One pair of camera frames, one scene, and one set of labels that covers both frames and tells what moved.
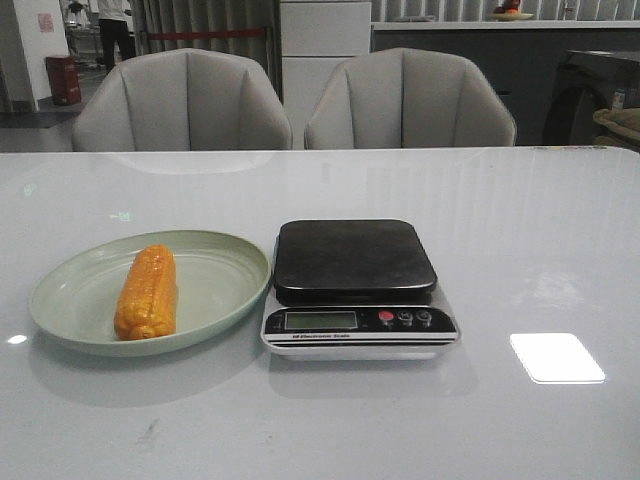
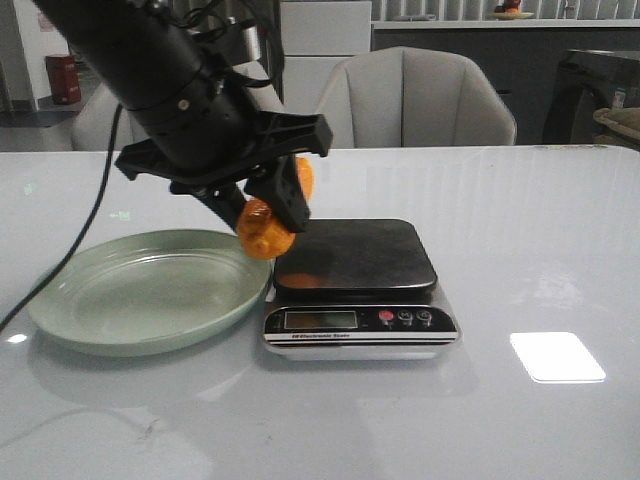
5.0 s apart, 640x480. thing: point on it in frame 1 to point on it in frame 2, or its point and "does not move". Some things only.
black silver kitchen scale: [356, 290] does not move
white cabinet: [316, 37] does not move
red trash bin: [64, 78] does not move
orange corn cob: [146, 305] to [259, 233]
